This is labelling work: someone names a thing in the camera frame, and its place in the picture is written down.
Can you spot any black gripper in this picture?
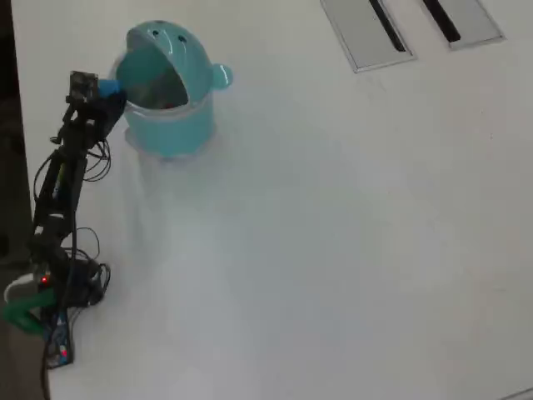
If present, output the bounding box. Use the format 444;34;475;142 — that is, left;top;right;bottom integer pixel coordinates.
62;91;128;147

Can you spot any blue lego block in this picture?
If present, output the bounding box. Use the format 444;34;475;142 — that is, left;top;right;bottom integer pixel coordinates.
97;78;126;99

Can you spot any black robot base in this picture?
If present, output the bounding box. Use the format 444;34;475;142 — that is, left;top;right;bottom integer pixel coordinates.
62;257;112;308

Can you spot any teal whale-shaped bin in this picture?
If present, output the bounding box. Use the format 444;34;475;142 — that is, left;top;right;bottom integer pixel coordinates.
108;19;234;160

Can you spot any green table clamp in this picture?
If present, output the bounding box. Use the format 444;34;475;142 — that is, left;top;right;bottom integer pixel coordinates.
0;287;57;337

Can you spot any blue controller circuit board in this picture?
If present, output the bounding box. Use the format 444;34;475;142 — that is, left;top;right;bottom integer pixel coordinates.
41;307;76;370

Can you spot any silver desk cable grommet plate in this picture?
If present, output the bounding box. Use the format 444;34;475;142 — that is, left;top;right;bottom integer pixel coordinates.
320;0;417;74
420;0;507;51

